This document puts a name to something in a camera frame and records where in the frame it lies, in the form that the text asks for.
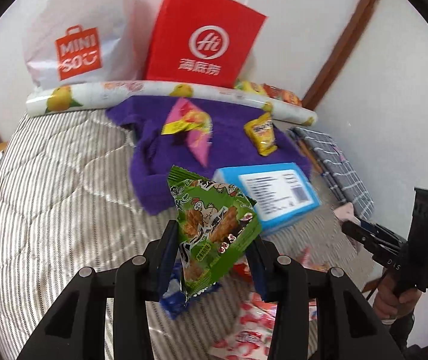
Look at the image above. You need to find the pink yellow snack packet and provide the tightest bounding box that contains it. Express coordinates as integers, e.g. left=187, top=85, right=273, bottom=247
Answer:
left=161, top=97, right=213, bottom=167

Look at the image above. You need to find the green chicken snack packet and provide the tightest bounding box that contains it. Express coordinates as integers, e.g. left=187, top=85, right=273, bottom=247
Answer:
left=167, top=166, right=262, bottom=298

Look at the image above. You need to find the brown wooden door frame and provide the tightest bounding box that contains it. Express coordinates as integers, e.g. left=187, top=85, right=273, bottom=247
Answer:
left=303, top=0, right=379, bottom=111

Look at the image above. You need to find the purple towel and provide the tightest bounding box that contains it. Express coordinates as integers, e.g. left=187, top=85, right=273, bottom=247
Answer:
left=105, top=96, right=311, bottom=215

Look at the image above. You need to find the red Haidilao paper bag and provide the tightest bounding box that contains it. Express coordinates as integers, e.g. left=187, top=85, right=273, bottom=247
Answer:
left=145, top=0, right=266, bottom=88

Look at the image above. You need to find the blue snack packet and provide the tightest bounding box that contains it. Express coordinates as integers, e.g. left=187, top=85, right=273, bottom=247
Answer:
left=159, top=259, right=221, bottom=320

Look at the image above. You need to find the person's right hand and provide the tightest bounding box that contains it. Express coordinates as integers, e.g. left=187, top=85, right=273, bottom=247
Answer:
left=373, top=273, right=422, bottom=320

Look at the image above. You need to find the red white lychee snack packet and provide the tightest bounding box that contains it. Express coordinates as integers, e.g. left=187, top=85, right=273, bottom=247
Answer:
left=207, top=292, right=318, bottom=360

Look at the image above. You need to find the small red snack packet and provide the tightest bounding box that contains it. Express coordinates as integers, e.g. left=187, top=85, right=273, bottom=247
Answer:
left=232, top=247, right=311, bottom=282

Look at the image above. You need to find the rolled duck print mat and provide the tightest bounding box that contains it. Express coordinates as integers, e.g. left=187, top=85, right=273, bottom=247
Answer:
left=26, top=80, right=318, bottom=127

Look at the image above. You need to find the red orange chips bag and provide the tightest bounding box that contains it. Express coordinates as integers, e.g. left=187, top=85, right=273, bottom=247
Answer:
left=263, top=84, right=302, bottom=107

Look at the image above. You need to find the small yellow snack packet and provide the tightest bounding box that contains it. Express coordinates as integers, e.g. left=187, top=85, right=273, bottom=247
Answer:
left=244, top=112, right=278, bottom=157

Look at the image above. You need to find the white Miniso plastic bag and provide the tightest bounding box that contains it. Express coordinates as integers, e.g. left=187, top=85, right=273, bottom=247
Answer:
left=23, top=0, right=139, bottom=89

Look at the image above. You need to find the yellow chips bag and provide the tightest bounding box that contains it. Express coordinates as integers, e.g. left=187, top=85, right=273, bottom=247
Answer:
left=234, top=80, right=268, bottom=97

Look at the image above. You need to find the pink candy packet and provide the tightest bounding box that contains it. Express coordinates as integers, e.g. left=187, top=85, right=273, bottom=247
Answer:
left=334, top=202, right=361, bottom=225

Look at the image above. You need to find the blue tissue pack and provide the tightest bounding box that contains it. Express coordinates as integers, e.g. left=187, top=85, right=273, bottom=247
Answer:
left=213, top=163, right=320, bottom=236

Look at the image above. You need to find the grey checked folded cloth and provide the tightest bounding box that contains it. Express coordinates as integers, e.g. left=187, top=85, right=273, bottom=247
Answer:
left=288, top=127, right=374, bottom=220

